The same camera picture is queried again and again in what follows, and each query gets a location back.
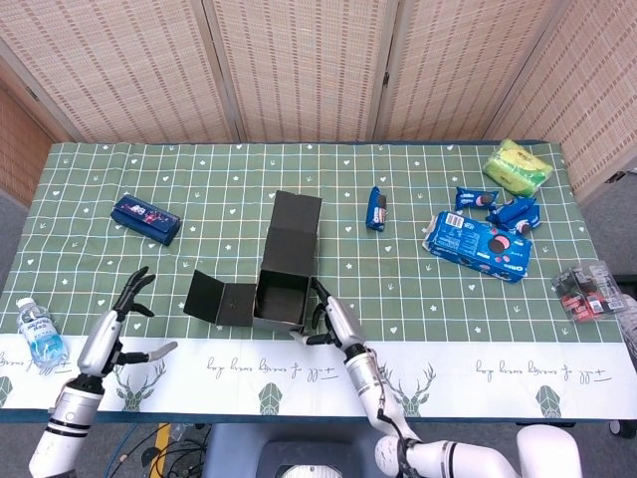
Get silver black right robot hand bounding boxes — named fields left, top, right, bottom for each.
left=291, top=278, right=372, bottom=358

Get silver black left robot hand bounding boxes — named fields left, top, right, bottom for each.
left=77, top=266, right=179, bottom=379

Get black paper box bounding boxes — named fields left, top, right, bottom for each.
left=182, top=189, right=323, bottom=333

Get blue Oreo cookie package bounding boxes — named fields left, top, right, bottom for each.
left=422, top=210, right=533, bottom=286

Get clear plastic water bottle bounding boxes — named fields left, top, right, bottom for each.
left=15, top=297, right=70, bottom=369

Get small blue Oreo pack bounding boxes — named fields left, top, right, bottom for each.
left=485, top=196, right=536, bottom=224
left=515, top=202, right=542, bottom=235
left=365, top=185, right=390, bottom=232
left=455, top=186, right=501, bottom=211

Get dark blue pencil case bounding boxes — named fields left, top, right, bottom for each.
left=109, top=193, right=181, bottom=247

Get grey blue robot torso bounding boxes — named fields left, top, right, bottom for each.
left=206, top=422, right=384, bottom=478

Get green checked deer tablecloth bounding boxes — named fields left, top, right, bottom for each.
left=0, top=141, right=637, bottom=418

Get green yellow snack bag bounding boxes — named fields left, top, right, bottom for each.
left=482, top=138, right=554, bottom=196

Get clear red black blister pack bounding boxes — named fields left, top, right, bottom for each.
left=550, top=260, right=629, bottom=325

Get bamboo folding screen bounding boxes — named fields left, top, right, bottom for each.
left=0, top=0, right=637, bottom=205

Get blue floor cable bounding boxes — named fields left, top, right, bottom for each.
left=103, top=422, right=140, bottom=478

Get black floor cables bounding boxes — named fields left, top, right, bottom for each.
left=138, top=422, right=210, bottom=478

